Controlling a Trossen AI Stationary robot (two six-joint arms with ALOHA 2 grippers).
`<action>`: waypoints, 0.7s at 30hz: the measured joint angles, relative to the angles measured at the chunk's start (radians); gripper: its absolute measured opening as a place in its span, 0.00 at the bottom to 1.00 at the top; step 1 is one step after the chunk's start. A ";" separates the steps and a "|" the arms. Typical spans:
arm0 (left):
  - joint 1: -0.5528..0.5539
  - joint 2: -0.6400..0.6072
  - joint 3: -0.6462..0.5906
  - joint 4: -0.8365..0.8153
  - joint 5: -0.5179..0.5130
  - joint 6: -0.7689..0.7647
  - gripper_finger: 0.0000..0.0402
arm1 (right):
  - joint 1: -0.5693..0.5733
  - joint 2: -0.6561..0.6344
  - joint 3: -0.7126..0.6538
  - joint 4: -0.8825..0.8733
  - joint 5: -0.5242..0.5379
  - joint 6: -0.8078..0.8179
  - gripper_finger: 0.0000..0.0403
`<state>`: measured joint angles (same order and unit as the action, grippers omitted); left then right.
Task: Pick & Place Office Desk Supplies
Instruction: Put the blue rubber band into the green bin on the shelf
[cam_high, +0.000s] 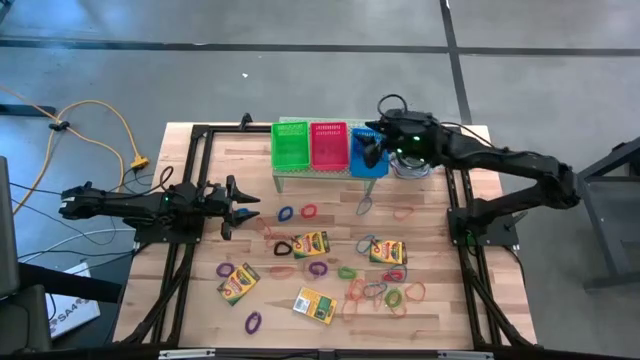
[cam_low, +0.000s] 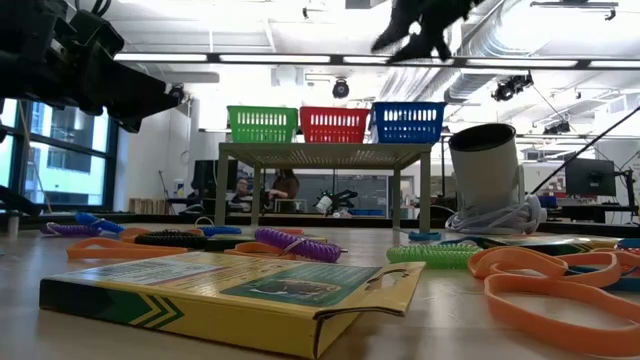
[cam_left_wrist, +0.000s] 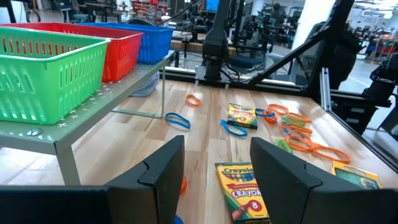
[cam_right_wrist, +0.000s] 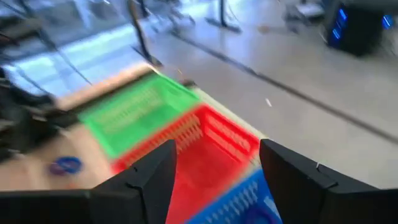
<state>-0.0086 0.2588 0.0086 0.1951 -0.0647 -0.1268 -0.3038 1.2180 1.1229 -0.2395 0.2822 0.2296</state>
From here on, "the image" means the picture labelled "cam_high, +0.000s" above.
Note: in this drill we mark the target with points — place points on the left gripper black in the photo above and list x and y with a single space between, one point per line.
216 206

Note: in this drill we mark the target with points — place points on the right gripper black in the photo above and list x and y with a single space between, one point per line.
392 140

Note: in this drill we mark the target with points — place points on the yellow Crayola crayon box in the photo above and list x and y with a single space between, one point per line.
315 305
311 244
388 252
238 284

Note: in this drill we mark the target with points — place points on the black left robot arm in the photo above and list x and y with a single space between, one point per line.
125 205

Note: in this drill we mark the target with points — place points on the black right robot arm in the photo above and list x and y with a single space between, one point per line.
500 160

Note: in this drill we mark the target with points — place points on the blue plastic basket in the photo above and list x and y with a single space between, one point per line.
355 150

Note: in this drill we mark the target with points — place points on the red plastic basket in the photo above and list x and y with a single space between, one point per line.
329 150

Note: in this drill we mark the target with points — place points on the green plastic basket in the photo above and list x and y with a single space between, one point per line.
290 150

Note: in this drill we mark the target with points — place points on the black flat bar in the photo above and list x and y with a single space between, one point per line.
70 284

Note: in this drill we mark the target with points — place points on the white cardboard box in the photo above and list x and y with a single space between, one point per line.
75 310

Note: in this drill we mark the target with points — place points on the dark grey equipment stand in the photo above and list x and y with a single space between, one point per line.
7 225

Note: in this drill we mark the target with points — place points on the black floor bar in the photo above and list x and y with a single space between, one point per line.
27 110

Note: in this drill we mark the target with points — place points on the black metal side table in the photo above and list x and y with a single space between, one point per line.
600 225

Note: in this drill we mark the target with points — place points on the black frame clamp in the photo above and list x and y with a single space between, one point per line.
245 121

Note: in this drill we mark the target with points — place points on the silver metal bracket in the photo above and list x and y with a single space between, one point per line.
465 355
185 354

